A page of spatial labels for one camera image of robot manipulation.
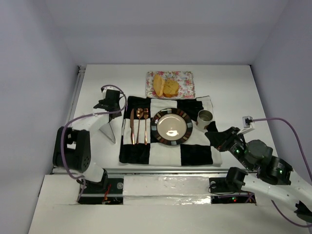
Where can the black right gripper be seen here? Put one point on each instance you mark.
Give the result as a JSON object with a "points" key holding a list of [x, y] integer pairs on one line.
{"points": [[224, 140]]}

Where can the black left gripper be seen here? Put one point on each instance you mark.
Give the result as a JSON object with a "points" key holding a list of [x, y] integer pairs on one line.
{"points": [[105, 105]]}

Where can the silver metal tongs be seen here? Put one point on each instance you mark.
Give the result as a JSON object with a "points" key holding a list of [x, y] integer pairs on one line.
{"points": [[107, 129]]}

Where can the light yellow bread slice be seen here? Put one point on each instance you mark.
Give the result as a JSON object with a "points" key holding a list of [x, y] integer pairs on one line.
{"points": [[158, 85]]}

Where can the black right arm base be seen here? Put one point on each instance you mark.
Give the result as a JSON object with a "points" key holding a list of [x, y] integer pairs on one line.
{"points": [[230, 184]]}

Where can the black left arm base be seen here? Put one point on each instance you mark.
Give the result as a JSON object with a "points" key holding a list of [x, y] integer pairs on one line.
{"points": [[109, 191]]}

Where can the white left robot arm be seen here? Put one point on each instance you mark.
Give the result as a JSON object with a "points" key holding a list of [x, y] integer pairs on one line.
{"points": [[73, 142]]}

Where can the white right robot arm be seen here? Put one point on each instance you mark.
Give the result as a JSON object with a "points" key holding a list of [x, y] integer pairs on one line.
{"points": [[263, 172]]}

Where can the brown crusted bread slice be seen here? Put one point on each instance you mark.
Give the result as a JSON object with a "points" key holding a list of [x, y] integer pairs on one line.
{"points": [[171, 88]]}

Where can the copper knife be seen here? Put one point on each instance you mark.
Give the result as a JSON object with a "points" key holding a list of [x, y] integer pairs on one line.
{"points": [[132, 126]]}

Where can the white mug with metal interior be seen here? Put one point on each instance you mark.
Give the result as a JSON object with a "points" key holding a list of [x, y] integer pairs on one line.
{"points": [[204, 118]]}

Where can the copper spoon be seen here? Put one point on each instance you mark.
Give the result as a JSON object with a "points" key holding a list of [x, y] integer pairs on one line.
{"points": [[139, 114]]}

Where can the copper fork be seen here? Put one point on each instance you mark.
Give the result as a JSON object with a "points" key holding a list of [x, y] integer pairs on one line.
{"points": [[145, 115]]}

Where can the round plate with patterned rim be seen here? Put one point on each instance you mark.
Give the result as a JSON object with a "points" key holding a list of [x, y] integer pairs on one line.
{"points": [[171, 126]]}

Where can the black white checkered cloth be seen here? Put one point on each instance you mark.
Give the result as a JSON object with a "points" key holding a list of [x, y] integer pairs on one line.
{"points": [[196, 151]]}

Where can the floral rectangular tray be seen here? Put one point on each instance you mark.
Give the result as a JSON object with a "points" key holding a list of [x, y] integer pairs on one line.
{"points": [[185, 80]]}

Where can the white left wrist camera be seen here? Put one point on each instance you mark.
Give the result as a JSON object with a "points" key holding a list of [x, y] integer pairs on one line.
{"points": [[104, 91]]}

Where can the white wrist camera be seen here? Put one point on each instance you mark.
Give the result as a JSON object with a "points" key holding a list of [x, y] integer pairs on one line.
{"points": [[248, 125], [104, 91]]}

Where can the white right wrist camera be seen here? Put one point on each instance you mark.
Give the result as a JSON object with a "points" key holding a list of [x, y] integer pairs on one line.
{"points": [[248, 125]]}

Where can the aluminium rail frame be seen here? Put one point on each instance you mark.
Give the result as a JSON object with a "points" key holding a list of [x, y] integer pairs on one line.
{"points": [[232, 89]]}

